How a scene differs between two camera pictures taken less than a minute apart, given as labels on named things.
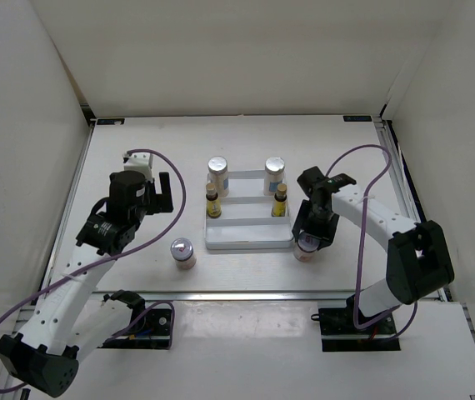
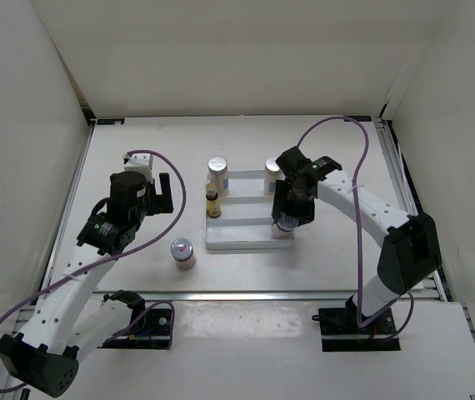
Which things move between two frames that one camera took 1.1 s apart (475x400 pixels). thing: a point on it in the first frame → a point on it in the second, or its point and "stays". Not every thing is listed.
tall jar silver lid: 274,175 stays
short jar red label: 307,245 → 278,233
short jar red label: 182,251 stays
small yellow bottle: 214,210 stays
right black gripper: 317,219 → 292,209
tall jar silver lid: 217,175 stays
